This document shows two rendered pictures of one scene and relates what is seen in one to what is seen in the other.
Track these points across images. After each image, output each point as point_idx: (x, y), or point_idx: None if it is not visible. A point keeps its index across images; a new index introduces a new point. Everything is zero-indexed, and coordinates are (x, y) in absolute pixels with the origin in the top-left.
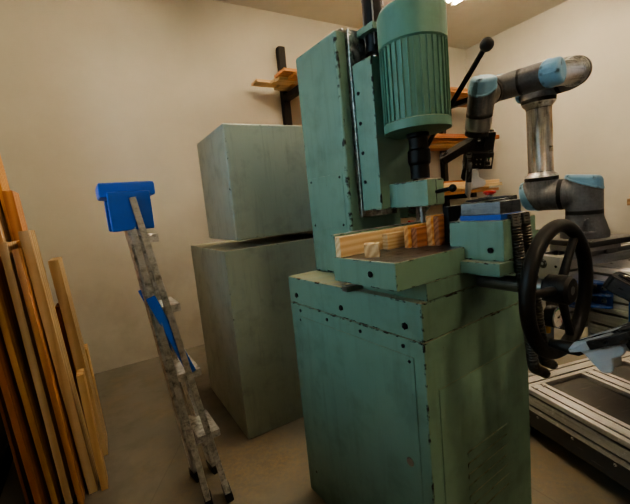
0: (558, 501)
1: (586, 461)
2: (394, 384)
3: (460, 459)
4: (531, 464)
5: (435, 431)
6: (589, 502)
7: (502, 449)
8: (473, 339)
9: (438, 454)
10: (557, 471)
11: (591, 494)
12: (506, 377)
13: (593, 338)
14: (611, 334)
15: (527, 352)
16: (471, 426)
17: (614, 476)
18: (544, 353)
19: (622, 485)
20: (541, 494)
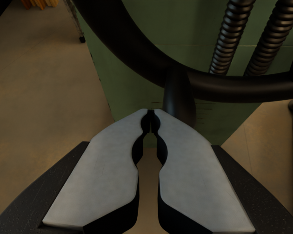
0: (250, 152)
1: None
2: None
3: (141, 102)
4: (265, 126)
5: (105, 75)
6: (269, 166)
7: (200, 114)
8: (185, 3)
9: (112, 91)
10: (276, 141)
11: (277, 165)
12: (236, 71)
13: (102, 152)
14: (58, 223)
15: (210, 61)
16: (160, 89)
17: None
18: (150, 81)
19: None
20: (245, 143)
